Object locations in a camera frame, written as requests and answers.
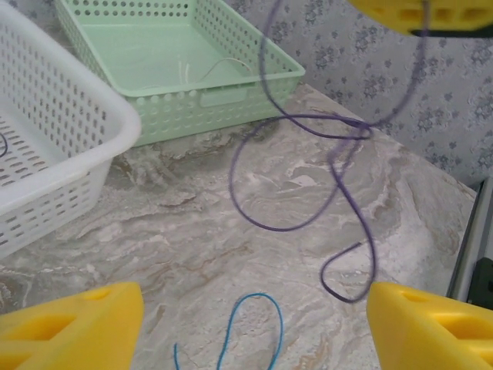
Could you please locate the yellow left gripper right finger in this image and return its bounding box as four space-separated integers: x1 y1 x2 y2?
365 281 493 370

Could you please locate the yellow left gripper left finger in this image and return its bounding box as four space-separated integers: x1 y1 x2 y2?
0 281 146 370

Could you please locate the thin white cable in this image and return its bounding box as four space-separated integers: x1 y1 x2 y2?
146 57 253 89

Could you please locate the thin blue cable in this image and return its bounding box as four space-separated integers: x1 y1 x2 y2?
173 291 285 370

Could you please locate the white plastic basket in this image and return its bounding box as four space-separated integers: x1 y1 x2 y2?
0 0 143 260

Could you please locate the mint green plastic basket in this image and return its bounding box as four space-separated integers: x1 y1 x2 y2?
53 0 307 147

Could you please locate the aluminium side rail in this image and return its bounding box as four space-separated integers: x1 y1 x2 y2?
448 179 493 305

